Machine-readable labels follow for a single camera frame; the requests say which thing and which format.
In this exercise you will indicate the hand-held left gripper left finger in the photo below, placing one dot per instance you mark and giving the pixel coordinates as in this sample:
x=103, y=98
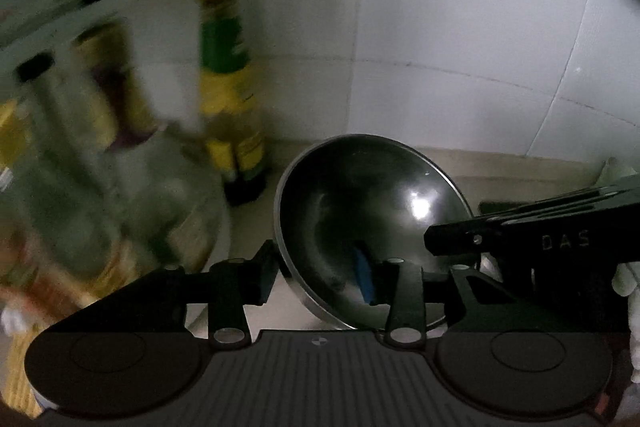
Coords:
x=264, y=274

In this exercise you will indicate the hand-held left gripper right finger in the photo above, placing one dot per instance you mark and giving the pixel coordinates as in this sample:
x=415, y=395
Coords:
x=364, y=274

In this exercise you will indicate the stainless steel bowl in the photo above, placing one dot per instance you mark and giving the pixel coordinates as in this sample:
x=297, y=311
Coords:
x=350, y=202

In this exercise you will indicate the green and yellow label bottle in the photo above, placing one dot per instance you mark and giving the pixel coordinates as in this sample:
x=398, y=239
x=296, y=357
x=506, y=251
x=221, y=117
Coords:
x=227, y=97

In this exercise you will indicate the dark sauce bottle yellow label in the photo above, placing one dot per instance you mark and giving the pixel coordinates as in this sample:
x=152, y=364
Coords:
x=125, y=92

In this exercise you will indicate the yellow beaded mat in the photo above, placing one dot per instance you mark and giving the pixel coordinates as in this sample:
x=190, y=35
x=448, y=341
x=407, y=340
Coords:
x=17, y=372

